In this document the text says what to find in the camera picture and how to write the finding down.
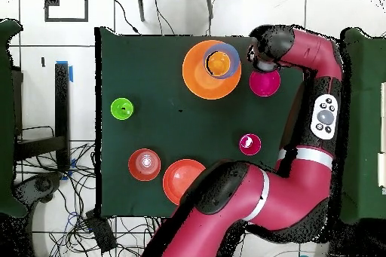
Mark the dark green tablecloth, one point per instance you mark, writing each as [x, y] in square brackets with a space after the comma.
[150, 58]

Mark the large orange bowl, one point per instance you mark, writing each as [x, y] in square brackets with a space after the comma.
[196, 82]

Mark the camera tripod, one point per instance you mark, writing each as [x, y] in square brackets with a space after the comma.
[140, 6]

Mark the light blue bowl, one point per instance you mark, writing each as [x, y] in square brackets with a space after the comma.
[235, 58]

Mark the blue tape piece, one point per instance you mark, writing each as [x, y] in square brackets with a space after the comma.
[71, 74]

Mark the small red-orange bowl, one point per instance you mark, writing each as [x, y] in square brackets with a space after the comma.
[144, 165]

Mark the orange cup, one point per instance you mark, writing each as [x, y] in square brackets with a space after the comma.
[218, 64]

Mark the green cup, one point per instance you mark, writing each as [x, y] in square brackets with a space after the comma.
[122, 108]

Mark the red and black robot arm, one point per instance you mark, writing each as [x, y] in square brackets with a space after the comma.
[271, 196]

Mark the dark grey pedestal base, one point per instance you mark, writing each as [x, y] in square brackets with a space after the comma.
[42, 184]

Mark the large red-orange bowl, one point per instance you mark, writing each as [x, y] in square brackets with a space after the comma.
[178, 178]

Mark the white panel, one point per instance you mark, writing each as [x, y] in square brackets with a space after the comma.
[382, 169]

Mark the pink-red bowl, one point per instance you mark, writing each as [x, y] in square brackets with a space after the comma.
[264, 83]

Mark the neighbouring green cloth table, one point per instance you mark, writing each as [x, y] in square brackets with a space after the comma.
[6, 118]
[368, 118]

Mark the black metal frame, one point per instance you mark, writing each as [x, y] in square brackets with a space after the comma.
[61, 103]

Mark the black power strip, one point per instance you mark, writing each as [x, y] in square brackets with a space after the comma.
[101, 231]

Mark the black square frame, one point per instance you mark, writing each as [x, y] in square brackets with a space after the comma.
[66, 20]

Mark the pink-red cup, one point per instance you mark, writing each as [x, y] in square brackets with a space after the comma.
[250, 144]

